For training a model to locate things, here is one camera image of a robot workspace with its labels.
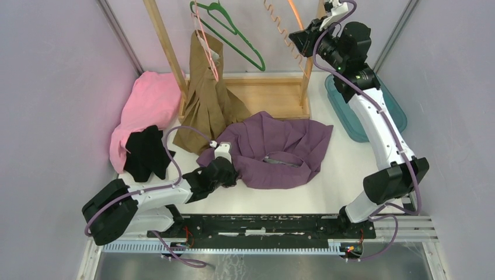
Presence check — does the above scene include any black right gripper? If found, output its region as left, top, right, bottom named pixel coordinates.
left=290, top=15, right=347, bottom=70

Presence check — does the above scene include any orange wavy hanger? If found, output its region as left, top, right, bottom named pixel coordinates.
left=263, top=0, right=309, bottom=78

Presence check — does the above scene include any purple garment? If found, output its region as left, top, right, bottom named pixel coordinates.
left=217, top=111, right=333, bottom=190

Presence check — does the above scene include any tan brown pleated skirt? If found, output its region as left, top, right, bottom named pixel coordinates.
left=182, top=31, right=252, bottom=140

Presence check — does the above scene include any pink thin hanger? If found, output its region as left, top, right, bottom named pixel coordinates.
left=191, top=1, right=219, bottom=82

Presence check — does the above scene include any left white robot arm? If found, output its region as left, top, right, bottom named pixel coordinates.
left=82, top=157, right=238, bottom=246

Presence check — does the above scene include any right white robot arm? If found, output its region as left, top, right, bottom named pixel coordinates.
left=288, top=18, right=429, bottom=238

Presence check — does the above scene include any green hanger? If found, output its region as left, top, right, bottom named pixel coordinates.
left=189, top=0, right=267, bottom=73

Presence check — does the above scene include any wooden clothes rack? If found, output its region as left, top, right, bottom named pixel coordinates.
left=144, top=1, right=313, bottom=121

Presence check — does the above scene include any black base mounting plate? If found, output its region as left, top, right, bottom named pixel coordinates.
left=159, top=214, right=377, bottom=249

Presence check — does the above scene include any black garment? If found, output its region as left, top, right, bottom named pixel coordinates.
left=124, top=125, right=175, bottom=183

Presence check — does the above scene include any teal plastic bin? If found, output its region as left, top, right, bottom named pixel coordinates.
left=325, top=75, right=407, bottom=143

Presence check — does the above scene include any pink garment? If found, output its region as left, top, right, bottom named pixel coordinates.
left=109, top=71, right=182, bottom=174

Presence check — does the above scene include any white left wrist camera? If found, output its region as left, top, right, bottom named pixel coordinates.
left=210, top=141, right=232, bottom=163

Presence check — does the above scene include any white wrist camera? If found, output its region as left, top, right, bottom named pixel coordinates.
left=210, top=141, right=232, bottom=163
left=319, top=0, right=350, bottom=31

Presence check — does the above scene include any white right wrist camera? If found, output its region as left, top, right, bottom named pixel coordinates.
left=319, top=0, right=350, bottom=31

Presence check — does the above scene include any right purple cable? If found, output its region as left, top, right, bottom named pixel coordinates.
left=312, top=0, right=422, bottom=262

